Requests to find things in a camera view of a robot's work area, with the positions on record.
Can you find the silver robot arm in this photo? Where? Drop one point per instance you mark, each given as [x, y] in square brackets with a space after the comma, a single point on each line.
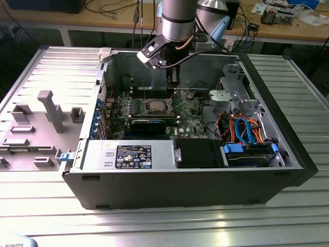
[177, 25]

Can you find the black RAM slot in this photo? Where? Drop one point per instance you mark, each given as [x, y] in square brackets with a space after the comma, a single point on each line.
[123, 119]
[137, 90]
[137, 94]

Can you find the CPU socket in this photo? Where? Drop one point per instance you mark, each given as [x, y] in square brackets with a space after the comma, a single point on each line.
[167, 104]

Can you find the white plastic case latch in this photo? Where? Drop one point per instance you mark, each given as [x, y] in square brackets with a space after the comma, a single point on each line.
[105, 54]

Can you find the green motherboard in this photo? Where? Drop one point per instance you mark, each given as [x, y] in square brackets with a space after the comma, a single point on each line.
[187, 121]

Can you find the silver metal drive cage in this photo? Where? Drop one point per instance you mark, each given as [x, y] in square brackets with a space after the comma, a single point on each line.
[232, 77]

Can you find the black graphics card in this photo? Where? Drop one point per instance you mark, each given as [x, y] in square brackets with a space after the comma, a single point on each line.
[147, 127]

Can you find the wooden desk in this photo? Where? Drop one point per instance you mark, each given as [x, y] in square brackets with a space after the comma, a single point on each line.
[102, 18]

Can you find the small black device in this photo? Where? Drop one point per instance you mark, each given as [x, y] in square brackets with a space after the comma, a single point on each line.
[254, 26]

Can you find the black fan shroud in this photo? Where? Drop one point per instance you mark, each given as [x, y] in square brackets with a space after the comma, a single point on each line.
[195, 154]

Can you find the metal heat sink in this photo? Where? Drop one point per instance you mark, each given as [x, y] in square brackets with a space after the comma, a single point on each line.
[268, 16]

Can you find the silver power supply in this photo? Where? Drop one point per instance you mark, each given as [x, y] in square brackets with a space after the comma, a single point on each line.
[100, 154]

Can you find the gray metal box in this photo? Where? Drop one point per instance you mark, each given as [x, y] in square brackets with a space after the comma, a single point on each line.
[285, 16]

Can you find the hard disk in blue carrier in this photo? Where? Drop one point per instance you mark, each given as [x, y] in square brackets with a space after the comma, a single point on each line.
[246, 158]

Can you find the gray parts rack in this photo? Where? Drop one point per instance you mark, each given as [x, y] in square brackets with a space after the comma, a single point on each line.
[55, 115]

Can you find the black PC case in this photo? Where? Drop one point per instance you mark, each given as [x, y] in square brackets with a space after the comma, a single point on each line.
[180, 190]

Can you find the wide black box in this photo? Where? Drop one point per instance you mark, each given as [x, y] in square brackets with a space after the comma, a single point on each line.
[46, 5]

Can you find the blue plastic case latch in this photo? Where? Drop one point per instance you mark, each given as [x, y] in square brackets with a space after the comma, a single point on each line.
[65, 157]

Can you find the blue box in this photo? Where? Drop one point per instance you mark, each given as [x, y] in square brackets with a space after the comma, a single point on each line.
[306, 3]

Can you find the white paper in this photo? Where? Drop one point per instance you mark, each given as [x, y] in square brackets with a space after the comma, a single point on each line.
[312, 20]

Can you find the pale blue teach pendant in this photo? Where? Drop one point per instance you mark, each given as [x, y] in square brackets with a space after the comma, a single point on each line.
[15, 242]

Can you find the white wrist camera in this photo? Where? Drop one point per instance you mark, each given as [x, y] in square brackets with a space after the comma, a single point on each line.
[149, 57]

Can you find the gray plastic drive bracket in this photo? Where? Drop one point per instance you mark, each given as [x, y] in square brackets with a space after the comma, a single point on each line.
[221, 97]

